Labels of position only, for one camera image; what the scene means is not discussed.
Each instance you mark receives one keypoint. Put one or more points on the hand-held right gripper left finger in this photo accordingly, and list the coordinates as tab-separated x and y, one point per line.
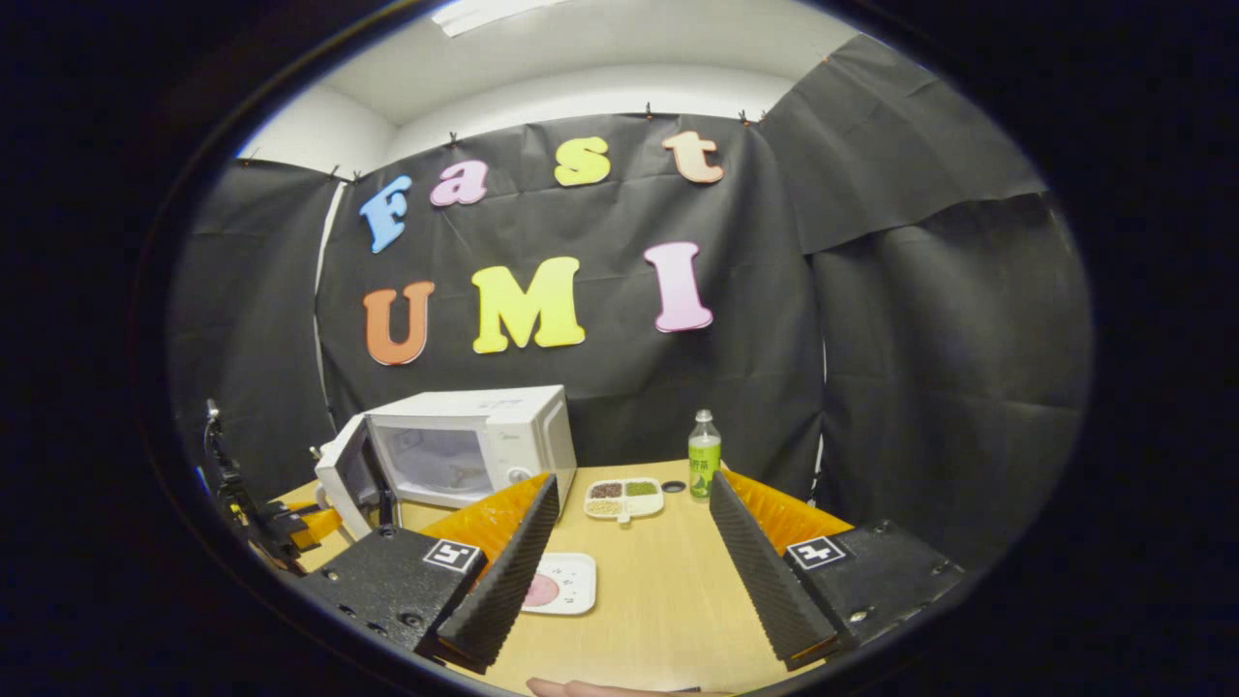
513	581

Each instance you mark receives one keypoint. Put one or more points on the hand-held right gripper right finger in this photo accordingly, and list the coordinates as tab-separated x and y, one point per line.
765	581

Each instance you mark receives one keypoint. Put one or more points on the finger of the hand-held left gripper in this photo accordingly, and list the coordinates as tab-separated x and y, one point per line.
319	526

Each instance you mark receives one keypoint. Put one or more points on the white plate with pink food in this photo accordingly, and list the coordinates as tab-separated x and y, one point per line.
571	581

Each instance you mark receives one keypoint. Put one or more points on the white microwave oven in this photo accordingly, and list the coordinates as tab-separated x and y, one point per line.
484	416

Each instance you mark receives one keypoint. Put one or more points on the green drink bottle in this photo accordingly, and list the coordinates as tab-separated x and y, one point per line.
705	465

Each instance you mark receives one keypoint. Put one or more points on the white divided snack tray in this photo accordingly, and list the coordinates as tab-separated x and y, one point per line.
624	496

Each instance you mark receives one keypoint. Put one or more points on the black backdrop cloth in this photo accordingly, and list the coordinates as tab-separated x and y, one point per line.
871	387

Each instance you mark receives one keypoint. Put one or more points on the ceiling light panel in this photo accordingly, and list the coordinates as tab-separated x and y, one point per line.
494	14

